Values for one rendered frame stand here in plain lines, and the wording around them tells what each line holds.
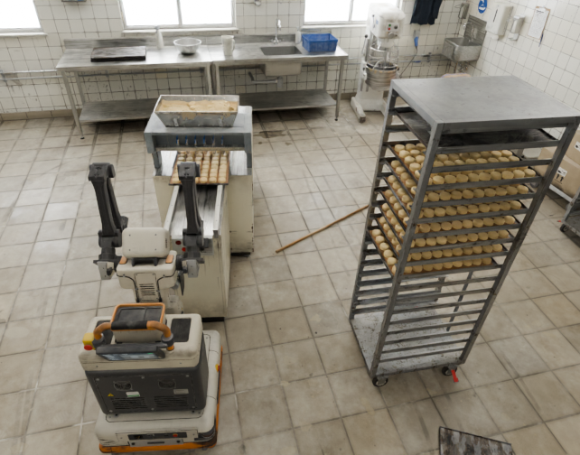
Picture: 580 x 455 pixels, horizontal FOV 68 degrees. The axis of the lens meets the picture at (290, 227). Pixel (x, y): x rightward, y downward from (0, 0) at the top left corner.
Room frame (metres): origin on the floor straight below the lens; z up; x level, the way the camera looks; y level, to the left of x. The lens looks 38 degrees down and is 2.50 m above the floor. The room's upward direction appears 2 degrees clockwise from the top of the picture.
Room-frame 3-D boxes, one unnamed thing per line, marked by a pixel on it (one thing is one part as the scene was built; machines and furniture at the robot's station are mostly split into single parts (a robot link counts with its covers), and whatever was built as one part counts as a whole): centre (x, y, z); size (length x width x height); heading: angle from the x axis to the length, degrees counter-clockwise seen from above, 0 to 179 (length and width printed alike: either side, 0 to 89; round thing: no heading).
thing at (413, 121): (1.85, -0.81, 1.68); 0.60 x 0.40 x 0.02; 102
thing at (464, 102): (1.85, -0.80, 0.93); 0.64 x 0.51 x 1.78; 102
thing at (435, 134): (1.56, -0.55, 0.97); 0.03 x 0.03 x 1.70; 12
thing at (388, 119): (2.00, -0.46, 0.97); 0.03 x 0.03 x 1.70; 12
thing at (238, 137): (2.84, 0.67, 1.01); 0.72 x 0.33 x 0.34; 96
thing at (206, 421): (1.41, 0.70, 0.16); 0.67 x 0.64 x 0.25; 5
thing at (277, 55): (5.51, 1.09, 0.61); 3.40 x 0.70 x 1.22; 105
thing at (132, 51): (5.21, 2.10, 0.93); 0.60 x 0.40 x 0.01; 106
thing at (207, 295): (2.34, 0.62, 0.45); 0.70 x 0.34 x 0.90; 6
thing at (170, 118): (2.84, 0.67, 1.25); 0.56 x 0.29 x 0.14; 96
